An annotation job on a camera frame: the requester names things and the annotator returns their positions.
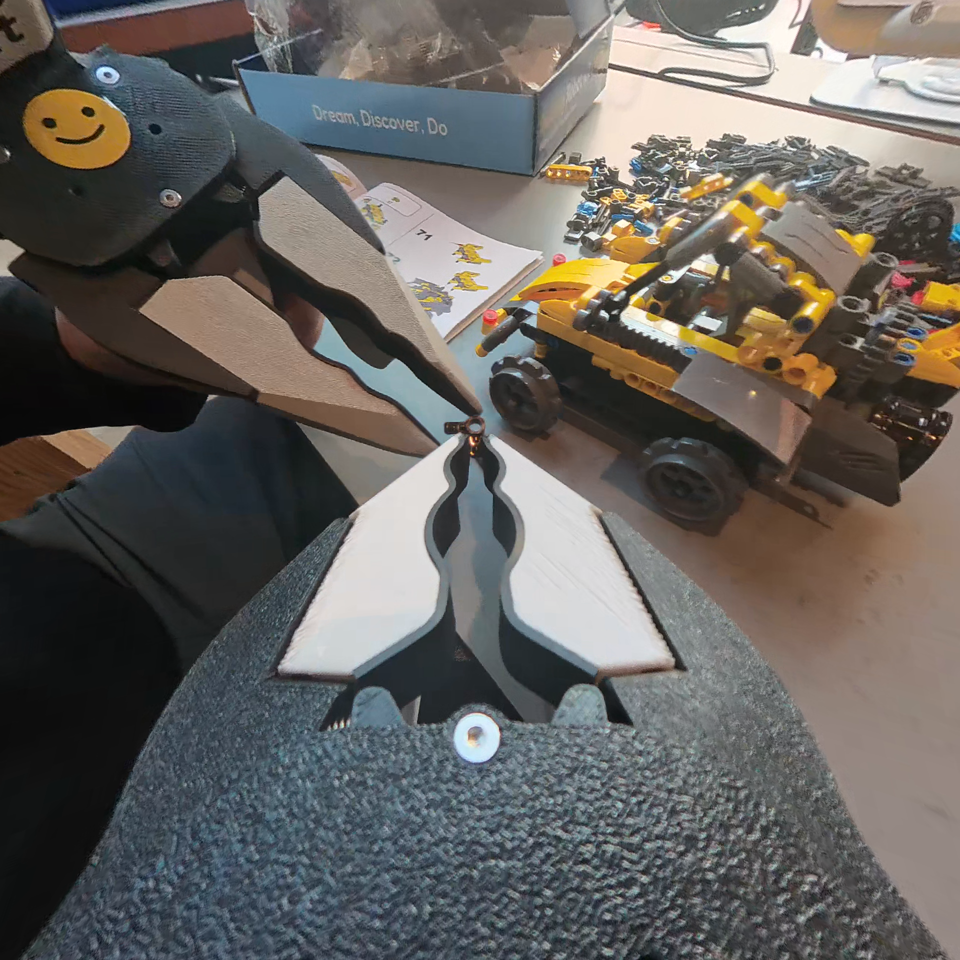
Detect person's left forearm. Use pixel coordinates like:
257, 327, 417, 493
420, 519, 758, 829
0, 275, 214, 447

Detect pile of loose toy bricks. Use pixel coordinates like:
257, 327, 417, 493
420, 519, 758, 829
540, 131, 960, 301

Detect yellow toy brick vehicle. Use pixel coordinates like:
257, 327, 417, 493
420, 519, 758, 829
477, 173, 960, 535

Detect black cable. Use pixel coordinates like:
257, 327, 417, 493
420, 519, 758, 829
618, 0, 784, 87

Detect person's black clothing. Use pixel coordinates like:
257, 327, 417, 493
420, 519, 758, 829
0, 393, 361, 960

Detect wooden post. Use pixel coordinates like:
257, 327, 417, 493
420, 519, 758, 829
0, 428, 124, 522

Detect crumpled clear plastic bags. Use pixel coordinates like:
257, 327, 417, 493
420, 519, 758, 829
248, 0, 609, 94

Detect person's left hand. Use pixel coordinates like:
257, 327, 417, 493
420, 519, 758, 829
53, 285, 328, 403

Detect grey desk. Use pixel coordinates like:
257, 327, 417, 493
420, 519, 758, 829
300, 30, 960, 946

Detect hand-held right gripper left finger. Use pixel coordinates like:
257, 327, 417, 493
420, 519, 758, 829
278, 435, 478, 684

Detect blue cardboard box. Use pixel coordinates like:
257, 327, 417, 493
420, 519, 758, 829
236, 0, 619, 180

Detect toy brick instruction booklet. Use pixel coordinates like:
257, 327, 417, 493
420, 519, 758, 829
312, 153, 546, 345

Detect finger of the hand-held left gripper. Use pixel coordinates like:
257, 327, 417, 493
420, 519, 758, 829
135, 270, 441, 459
252, 177, 484, 420

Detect clipboard with instruction sheet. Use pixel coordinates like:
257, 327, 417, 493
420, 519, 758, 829
807, 0, 960, 61

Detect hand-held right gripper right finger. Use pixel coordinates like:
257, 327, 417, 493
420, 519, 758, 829
483, 435, 676, 676

